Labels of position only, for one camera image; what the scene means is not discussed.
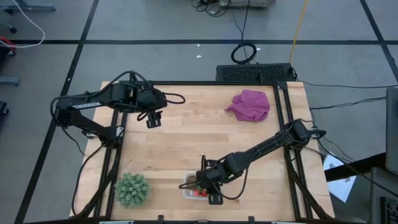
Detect green artificial plant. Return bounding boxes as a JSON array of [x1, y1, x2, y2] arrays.
[[114, 172, 150, 208]]

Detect black usb hub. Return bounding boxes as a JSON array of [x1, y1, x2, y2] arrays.
[[307, 129, 327, 139]]

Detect white floor cable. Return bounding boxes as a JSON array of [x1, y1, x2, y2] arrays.
[[0, 0, 46, 49]]

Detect black desk beam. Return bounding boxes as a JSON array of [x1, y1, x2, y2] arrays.
[[325, 151, 388, 183]]

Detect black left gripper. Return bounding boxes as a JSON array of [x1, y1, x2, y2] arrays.
[[137, 84, 168, 129]]

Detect black aluminium table frame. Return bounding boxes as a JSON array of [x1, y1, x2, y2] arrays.
[[70, 70, 335, 224]]

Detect grey monitor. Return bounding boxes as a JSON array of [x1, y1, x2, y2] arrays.
[[385, 86, 398, 175]]

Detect purple cloth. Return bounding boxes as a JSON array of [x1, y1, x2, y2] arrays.
[[224, 89, 271, 122]]

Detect red rolling stool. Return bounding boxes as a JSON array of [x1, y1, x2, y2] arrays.
[[0, 35, 17, 57]]

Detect tangled black cables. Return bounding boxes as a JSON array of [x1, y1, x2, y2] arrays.
[[189, 0, 225, 18]]

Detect coiled black cable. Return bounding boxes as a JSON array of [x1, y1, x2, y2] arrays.
[[230, 0, 258, 65]]

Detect clear plastic tupperware container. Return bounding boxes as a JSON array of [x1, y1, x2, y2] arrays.
[[182, 171, 222, 200]]

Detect yellow floor cable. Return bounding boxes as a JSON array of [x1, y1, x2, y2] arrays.
[[289, 0, 309, 65]]

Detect grey office chair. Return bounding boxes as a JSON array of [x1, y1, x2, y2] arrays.
[[0, 21, 18, 34]]

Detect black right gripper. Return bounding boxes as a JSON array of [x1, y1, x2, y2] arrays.
[[196, 161, 233, 205]]

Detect black vented computer case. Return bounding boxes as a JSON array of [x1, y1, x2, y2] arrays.
[[216, 63, 296, 83]]

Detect white printed paper sheet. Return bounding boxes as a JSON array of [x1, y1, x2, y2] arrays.
[[323, 151, 358, 203]]

